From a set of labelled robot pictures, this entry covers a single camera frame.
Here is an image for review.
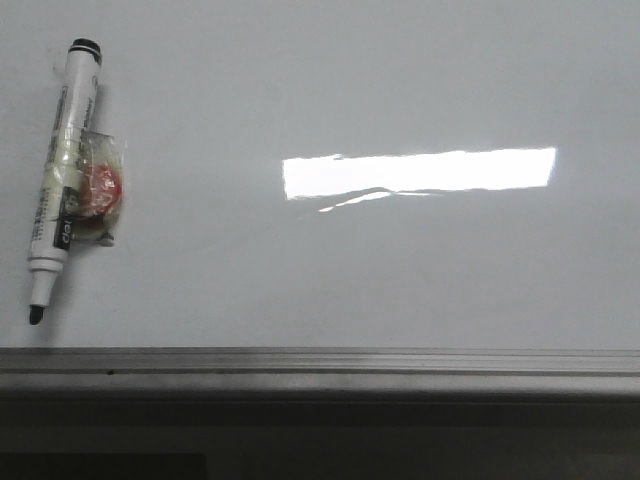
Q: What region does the red magnet taped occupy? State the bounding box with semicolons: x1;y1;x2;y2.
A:
73;131;125;246

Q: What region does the white dry-erase marker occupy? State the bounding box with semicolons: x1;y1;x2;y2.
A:
28;38;102;326

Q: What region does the white whiteboard surface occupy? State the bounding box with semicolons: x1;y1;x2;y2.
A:
1;1;639;350

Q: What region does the aluminium whiteboard frame rail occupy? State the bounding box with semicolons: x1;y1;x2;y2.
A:
1;347;639;401

